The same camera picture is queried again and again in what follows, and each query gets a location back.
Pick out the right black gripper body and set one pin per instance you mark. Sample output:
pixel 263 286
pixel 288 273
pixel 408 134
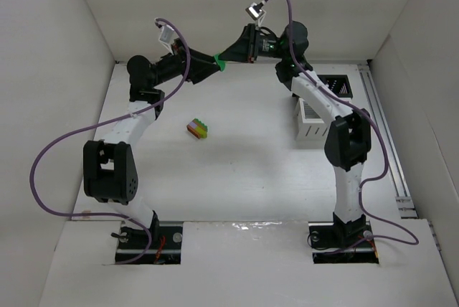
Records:
pixel 253 44

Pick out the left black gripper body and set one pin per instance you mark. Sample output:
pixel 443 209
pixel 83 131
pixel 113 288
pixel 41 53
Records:
pixel 186 64

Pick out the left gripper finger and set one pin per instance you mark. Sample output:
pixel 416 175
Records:
pixel 200 72
pixel 200 58

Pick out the lime green lego pair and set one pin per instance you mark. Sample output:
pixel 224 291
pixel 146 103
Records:
pixel 221 63

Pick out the orange green lego stack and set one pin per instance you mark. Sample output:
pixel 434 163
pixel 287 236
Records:
pixel 197 128

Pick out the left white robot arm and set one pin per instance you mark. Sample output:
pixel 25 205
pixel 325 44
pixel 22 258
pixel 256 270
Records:
pixel 109 169

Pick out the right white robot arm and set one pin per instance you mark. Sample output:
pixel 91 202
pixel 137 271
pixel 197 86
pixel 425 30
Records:
pixel 348 135

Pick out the black slotted container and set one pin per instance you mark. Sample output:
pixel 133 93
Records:
pixel 338 84

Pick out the white slotted container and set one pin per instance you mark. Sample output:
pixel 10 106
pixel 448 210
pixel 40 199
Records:
pixel 310 126

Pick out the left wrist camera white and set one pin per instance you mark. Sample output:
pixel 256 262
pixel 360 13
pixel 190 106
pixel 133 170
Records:
pixel 166 36

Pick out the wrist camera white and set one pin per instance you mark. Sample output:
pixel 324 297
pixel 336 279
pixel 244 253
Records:
pixel 166 36
pixel 256 12

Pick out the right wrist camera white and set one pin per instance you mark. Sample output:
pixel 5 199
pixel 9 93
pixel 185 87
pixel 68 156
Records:
pixel 256 12

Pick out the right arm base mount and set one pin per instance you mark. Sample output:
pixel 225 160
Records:
pixel 330 246

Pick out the aluminium rail right side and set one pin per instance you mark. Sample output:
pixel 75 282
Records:
pixel 403 198

